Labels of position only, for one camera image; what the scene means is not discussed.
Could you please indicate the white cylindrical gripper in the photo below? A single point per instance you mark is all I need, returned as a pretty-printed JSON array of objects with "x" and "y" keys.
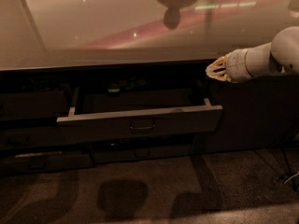
[{"x": 235, "y": 66}]

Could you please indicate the dark drawer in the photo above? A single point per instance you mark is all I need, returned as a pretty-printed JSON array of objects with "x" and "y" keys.
[
  {"x": 32, "y": 105},
  {"x": 157, "y": 107},
  {"x": 135, "y": 150},
  {"x": 45, "y": 136},
  {"x": 44, "y": 162}
]

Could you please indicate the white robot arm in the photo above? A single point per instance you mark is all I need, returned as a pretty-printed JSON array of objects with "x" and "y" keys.
[{"x": 280, "y": 57}]

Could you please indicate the green packet in drawer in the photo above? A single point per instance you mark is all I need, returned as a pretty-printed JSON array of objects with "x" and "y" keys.
[{"x": 117, "y": 85}]

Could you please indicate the dark cabinet door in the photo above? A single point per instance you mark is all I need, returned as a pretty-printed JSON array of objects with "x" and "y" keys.
[{"x": 260, "y": 113}]

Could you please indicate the black stand with cable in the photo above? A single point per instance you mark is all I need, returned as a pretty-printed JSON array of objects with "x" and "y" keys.
[{"x": 288, "y": 162}]

